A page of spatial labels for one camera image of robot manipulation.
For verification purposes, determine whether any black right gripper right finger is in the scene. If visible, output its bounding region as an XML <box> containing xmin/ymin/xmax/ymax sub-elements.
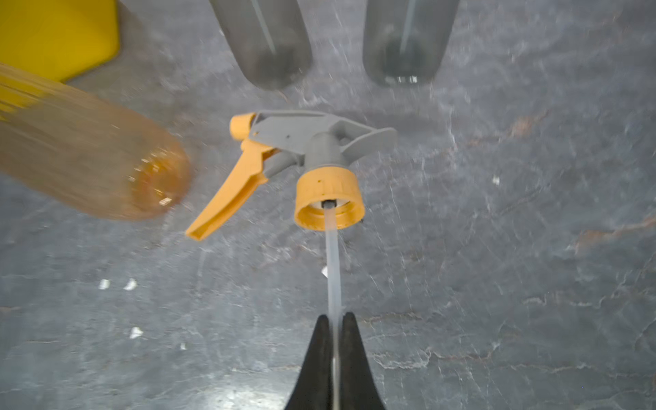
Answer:
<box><xmin>338</xmin><ymin>312</ymin><xmax>385</xmax><ymax>410</ymax></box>

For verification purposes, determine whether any amber spray nozzle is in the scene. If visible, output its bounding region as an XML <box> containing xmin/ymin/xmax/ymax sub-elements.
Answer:
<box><xmin>184</xmin><ymin>109</ymin><xmax>398</xmax><ymax>410</ymax></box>

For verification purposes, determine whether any grey translucent spray bottle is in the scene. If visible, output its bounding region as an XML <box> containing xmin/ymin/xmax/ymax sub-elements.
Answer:
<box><xmin>362</xmin><ymin>0</ymin><xmax>460</xmax><ymax>86</ymax></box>

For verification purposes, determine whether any amber spray bottle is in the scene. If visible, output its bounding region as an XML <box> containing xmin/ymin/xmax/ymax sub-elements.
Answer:
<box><xmin>1</xmin><ymin>65</ymin><xmax>192</xmax><ymax>220</ymax></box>

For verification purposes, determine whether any yellow plastic storage box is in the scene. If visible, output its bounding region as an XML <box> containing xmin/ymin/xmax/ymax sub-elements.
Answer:
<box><xmin>1</xmin><ymin>0</ymin><xmax>121</xmax><ymax>81</ymax></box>

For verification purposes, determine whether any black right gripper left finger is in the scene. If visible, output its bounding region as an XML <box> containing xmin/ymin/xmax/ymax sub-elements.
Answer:
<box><xmin>285</xmin><ymin>314</ymin><xmax>333</xmax><ymax>410</ymax></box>

